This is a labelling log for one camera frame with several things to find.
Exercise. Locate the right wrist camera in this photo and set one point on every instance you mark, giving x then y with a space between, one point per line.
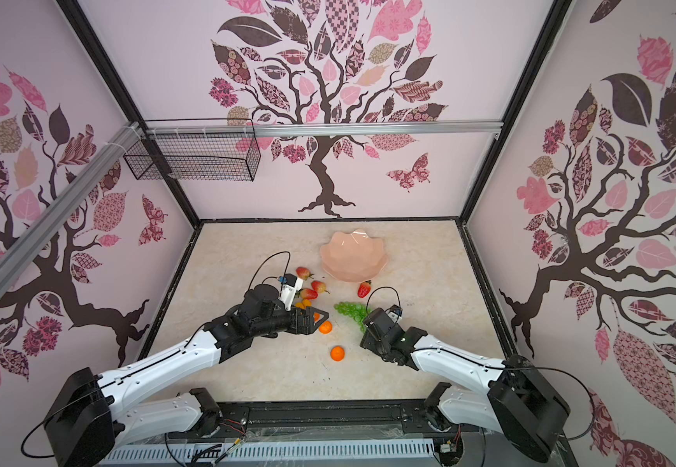
395 313

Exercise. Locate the black wire basket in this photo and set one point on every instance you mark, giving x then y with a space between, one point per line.
217 149

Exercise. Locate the left aluminium rail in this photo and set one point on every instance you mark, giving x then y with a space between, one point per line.
27 247

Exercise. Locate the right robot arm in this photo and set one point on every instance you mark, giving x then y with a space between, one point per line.
508 396

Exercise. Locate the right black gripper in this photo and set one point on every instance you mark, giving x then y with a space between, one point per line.
374 326

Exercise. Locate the black base frame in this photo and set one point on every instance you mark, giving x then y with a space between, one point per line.
402 419

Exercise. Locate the aluminium rail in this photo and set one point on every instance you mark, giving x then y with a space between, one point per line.
441 127
27 247

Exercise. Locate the lone orange front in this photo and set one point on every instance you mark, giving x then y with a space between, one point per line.
337 353

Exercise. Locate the lone red strawberry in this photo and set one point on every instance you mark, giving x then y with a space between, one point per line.
364 289

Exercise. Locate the green grape bunch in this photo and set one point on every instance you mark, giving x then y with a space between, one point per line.
355 311

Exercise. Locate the pink leaf-shaped bowl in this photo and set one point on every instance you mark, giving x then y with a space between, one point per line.
353 257

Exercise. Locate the back aluminium rail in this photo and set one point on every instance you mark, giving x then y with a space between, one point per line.
441 127

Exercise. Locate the right cluster red strawberry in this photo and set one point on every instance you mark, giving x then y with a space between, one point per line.
319 287

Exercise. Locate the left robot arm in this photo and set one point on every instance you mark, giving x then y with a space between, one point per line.
96 413

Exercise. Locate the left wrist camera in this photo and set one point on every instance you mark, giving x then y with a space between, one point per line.
290 286

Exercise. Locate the top red strawberry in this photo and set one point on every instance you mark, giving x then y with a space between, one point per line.
304 273

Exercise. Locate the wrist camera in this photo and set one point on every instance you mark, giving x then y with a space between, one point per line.
395 313
290 286

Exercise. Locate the pale red strawberry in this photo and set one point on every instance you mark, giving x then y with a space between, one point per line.
308 294

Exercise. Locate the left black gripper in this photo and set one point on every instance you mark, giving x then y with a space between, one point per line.
297 316

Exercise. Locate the white slotted cable duct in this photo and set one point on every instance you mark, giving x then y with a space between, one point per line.
308 453

